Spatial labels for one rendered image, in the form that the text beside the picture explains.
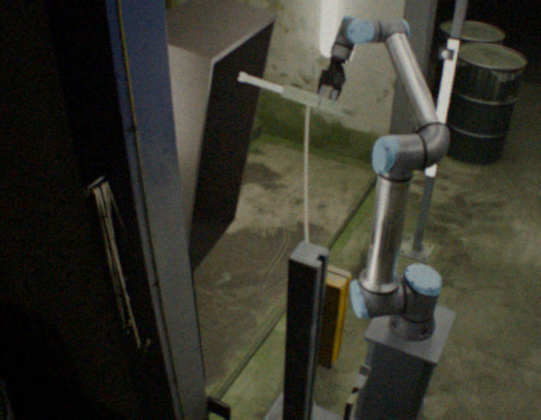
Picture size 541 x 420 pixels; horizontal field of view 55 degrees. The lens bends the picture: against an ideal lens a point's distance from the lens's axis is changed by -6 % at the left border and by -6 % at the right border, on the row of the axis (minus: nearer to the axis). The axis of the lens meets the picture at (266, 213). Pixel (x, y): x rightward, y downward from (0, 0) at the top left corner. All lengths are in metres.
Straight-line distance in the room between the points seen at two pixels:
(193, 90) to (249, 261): 1.65
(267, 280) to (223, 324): 0.43
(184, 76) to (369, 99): 2.38
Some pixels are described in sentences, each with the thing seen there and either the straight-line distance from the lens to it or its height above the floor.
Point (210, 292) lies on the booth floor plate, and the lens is 3.22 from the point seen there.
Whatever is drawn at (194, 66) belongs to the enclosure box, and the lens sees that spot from 1.96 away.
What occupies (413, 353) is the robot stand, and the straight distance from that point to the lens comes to 2.20.
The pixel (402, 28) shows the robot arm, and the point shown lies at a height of 1.69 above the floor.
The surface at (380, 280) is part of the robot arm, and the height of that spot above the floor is 0.96.
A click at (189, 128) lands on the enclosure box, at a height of 1.34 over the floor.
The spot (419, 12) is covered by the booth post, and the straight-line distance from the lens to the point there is 3.86.
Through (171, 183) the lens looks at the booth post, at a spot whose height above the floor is 1.53.
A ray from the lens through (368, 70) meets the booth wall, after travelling 4.09.
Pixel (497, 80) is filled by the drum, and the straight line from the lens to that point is 4.41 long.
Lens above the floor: 2.29
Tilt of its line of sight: 36 degrees down
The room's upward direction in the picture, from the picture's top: straight up
